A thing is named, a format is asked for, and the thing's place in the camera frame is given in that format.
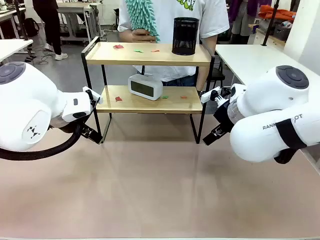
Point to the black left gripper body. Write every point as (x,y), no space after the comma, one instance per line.
(85,130)

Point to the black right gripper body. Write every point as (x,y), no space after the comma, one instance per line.
(223,117)

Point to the teal microfiber duster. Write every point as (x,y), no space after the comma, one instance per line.
(141,15)

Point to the person's right forearm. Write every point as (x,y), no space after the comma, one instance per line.
(125,36)

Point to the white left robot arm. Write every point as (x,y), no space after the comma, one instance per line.
(27,100)

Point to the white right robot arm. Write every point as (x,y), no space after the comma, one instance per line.
(272,117)

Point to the person's left forearm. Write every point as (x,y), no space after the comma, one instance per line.
(208,47)

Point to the person's right hand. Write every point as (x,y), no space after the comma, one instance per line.
(143,36)

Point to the black wrist watch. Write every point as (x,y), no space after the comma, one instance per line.
(199,93)

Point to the black chair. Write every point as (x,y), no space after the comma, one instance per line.
(216,75)

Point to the orange-red paper scrap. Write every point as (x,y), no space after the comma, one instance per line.
(155,51)
(184,97)

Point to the large white side table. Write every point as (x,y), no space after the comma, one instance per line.
(250,62)

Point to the white digital alarm clock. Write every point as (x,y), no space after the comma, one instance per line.
(145,87)

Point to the black mesh pen holder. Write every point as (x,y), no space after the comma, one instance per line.
(185,37)

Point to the grey storage crate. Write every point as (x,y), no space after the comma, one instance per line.
(282,32)

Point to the black stand pole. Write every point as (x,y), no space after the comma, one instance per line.
(271,22)

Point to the purple garment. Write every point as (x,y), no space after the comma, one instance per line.
(240,10)

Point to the small white side table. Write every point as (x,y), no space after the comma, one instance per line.
(12,48)

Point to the background person in black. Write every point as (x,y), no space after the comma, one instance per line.
(48,22)

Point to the grey background workbench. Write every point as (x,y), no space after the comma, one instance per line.
(75,15)

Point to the black backpack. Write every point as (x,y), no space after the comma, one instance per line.
(31,27)

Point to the orange cloth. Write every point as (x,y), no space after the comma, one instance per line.
(275,12)

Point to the person's white t-shirt torso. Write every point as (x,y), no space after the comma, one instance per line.
(172,10)

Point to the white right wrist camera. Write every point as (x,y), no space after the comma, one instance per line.
(208,95)

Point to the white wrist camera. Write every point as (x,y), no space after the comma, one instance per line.
(93,95)
(208,95)

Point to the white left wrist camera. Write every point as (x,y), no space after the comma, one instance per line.
(93,95)

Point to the two-tier wooden shelf black frame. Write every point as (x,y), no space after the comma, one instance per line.
(147,56)

